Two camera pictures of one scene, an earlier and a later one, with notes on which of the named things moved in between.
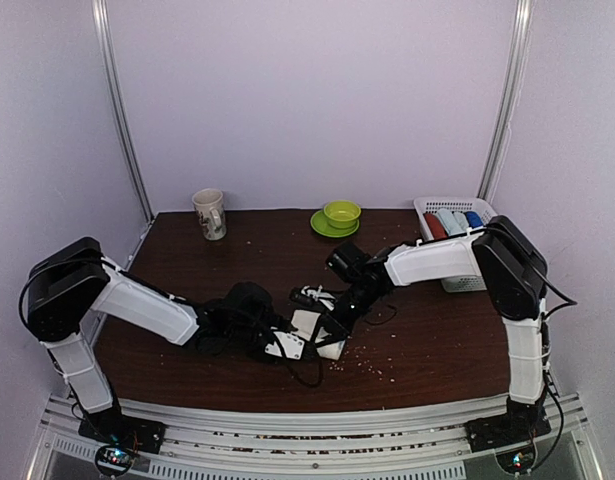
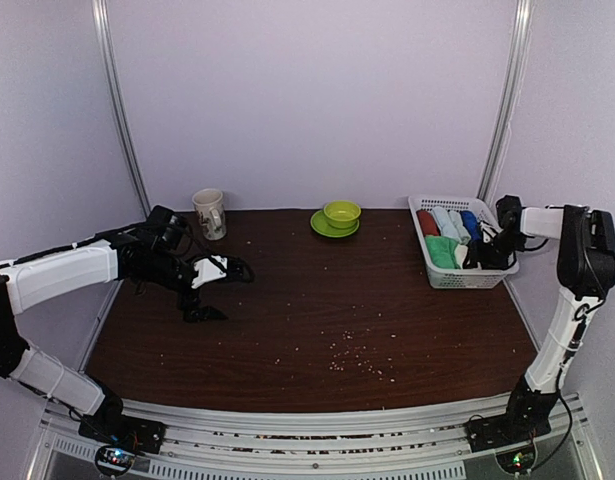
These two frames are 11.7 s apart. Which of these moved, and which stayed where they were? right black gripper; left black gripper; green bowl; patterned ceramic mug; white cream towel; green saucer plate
Moved: white cream towel; left black gripper; right black gripper
Stayed: patterned ceramic mug; green saucer plate; green bowl
